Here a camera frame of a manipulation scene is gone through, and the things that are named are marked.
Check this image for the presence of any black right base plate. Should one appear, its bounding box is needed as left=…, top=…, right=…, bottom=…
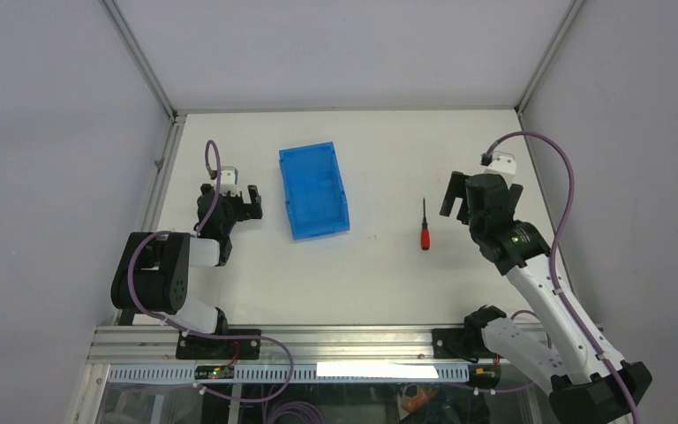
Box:
left=431, top=327, right=495, bottom=363

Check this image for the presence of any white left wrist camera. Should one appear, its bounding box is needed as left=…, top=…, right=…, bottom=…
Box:
left=212, top=166, right=242, bottom=197

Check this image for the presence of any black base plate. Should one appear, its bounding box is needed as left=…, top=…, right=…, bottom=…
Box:
left=175, top=329, right=261, bottom=361
left=431, top=327, right=495, bottom=363

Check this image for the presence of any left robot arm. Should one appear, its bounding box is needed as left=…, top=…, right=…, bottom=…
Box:
left=110, top=184, right=263, bottom=359

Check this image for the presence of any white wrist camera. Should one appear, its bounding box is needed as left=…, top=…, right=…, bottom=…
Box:
left=480, top=151, right=517, bottom=183
left=212, top=166, right=242, bottom=197

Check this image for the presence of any aluminium mounting rail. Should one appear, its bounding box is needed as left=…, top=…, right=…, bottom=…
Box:
left=86, top=324, right=614, bottom=366

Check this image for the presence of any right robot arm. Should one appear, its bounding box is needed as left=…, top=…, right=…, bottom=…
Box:
left=441, top=171, right=652, bottom=423

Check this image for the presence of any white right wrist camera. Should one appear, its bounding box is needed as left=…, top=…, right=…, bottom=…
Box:
left=480, top=151, right=517, bottom=183

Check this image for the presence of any blue plastic bin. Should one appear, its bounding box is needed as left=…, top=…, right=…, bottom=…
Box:
left=279, top=141, right=350, bottom=241

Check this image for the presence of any white slotted cable duct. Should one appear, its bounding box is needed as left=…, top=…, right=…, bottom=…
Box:
left=108, top=362, right=496, bottom=385

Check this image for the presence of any orange object below table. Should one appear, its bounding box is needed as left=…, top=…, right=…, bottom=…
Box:
left=398, top=384, right=437, bottom=414

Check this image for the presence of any red handled screwdriver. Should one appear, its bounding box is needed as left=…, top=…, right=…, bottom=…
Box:
left=420, top=199, right=431, bottom=251

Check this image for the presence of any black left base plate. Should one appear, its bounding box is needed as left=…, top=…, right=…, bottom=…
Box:
left=175, top=329, right=261, bottom=361

